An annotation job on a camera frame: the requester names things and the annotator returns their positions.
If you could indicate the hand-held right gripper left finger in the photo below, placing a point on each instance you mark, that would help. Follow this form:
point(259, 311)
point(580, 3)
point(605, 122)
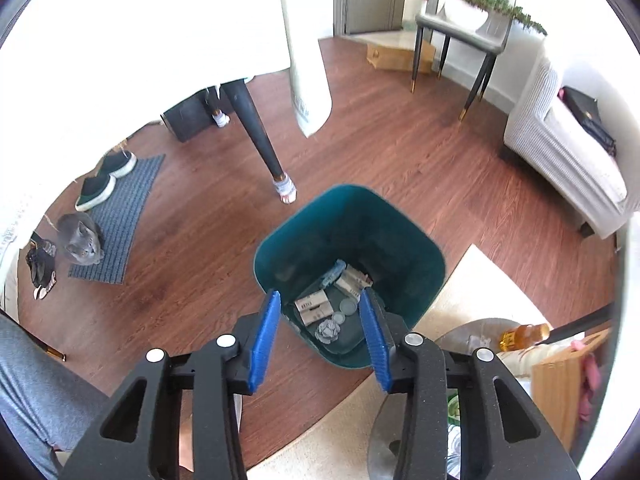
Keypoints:
point(265, 340)

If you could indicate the black box under table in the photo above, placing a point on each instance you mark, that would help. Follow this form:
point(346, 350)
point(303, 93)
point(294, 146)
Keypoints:
point(187, 117)

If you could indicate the cardboard box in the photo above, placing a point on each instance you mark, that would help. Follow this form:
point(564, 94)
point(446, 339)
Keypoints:
point(395, 57)

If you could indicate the potted plant in white pot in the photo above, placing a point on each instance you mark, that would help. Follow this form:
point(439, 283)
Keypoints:
point(495, 5)

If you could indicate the black handbag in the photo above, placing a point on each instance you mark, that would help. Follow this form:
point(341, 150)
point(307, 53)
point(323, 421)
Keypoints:
point(587, 120)

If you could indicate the teal trash bin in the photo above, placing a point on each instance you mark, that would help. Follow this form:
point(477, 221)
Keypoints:
point(350, 230)

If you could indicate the grey cat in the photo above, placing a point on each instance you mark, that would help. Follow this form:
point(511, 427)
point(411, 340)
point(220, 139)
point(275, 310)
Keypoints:
point(80, 240)

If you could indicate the green white sneaker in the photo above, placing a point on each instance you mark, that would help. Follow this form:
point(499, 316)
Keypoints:
point(120, 164)
point(95, 192)

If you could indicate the person's grey trouser leg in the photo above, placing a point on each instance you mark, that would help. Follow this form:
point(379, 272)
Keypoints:
point(35, 390)

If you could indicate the black sandals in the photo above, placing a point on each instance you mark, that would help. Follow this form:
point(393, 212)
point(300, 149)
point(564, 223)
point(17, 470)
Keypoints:
point(40, 267)

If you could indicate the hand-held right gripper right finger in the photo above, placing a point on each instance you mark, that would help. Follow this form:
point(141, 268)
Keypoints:
point(374, 340)

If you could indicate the orange drink bottle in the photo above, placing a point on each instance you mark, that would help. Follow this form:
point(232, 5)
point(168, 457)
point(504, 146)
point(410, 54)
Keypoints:
point(525, 337)

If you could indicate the grey armchair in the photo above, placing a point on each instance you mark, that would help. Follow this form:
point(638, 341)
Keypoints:
point(565, 150)

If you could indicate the table with pale tablecloth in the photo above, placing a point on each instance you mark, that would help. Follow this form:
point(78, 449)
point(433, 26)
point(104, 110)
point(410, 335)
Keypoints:
point(150, 35)

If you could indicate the blue grey doormat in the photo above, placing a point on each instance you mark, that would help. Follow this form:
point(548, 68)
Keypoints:
point(125, 210)

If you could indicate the blue crumpled wrapper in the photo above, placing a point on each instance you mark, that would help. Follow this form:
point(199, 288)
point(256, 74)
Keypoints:
point(332, 272)

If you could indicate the wooden box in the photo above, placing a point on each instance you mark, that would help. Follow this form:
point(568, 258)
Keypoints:
point(555, 390)

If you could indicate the beige rug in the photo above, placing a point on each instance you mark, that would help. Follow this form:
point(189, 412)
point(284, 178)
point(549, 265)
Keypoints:
point(490, 290)

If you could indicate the grey dining chair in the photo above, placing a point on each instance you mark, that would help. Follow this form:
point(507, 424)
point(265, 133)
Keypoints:
point(465, 35)

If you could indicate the pink cloth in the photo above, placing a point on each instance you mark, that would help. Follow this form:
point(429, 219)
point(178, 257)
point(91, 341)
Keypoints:
point(590, 375)

